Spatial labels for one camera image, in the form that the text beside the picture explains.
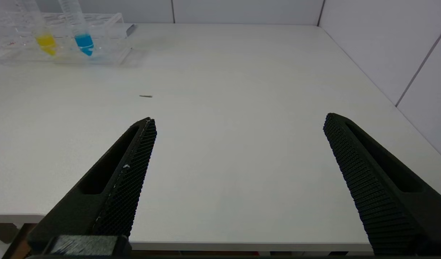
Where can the clear acrylic test tube rack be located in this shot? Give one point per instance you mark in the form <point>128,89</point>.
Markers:
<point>108,43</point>

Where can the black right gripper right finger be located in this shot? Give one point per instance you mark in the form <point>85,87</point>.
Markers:
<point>386,194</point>

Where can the test tube with yellow pigment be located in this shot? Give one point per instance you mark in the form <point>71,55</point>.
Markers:
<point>46,43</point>

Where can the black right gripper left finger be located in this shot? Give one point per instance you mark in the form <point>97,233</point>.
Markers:
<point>108,201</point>

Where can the test tube with blue pigment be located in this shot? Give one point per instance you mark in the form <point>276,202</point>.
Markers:
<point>84,42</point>

